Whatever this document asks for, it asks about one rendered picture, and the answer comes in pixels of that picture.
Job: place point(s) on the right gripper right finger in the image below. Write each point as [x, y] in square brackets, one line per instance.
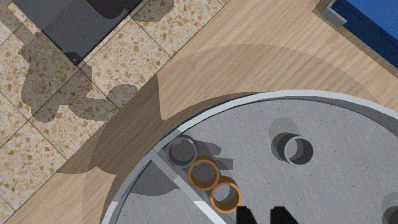
[280, 215]

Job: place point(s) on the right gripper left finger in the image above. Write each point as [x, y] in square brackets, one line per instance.
[244, 215]

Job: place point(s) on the bronze bushing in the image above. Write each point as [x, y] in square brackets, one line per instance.
[226, 207]
[203, 186]

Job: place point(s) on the blue open-top crate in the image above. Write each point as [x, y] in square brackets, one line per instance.
[369, 27]

